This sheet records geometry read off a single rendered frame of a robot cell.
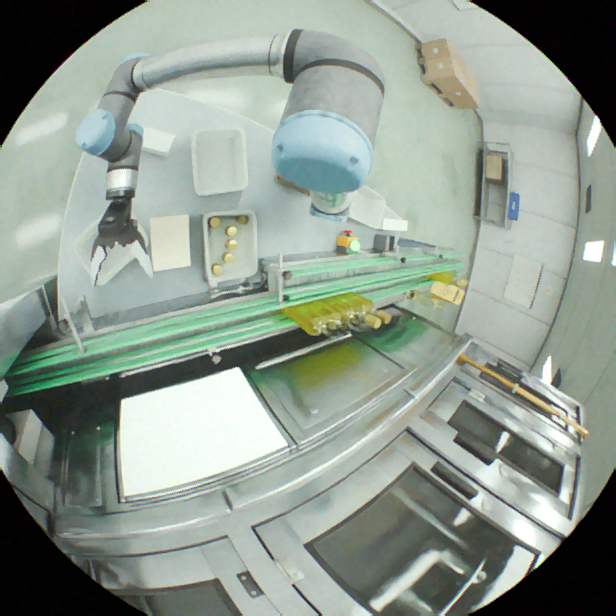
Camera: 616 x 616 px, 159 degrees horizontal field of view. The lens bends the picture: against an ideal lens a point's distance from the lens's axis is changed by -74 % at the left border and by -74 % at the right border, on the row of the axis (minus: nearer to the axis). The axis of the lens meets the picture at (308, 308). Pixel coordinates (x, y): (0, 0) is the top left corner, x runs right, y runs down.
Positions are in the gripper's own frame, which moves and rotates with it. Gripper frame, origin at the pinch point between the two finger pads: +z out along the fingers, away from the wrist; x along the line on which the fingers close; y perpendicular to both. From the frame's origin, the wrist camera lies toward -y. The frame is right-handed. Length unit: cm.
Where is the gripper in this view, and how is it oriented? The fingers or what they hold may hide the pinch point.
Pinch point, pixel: (121, 284)
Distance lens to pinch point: 53.9
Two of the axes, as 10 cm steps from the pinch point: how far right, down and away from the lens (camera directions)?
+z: -0.8, 9.4, 3.4
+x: -8.4, 1.2, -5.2
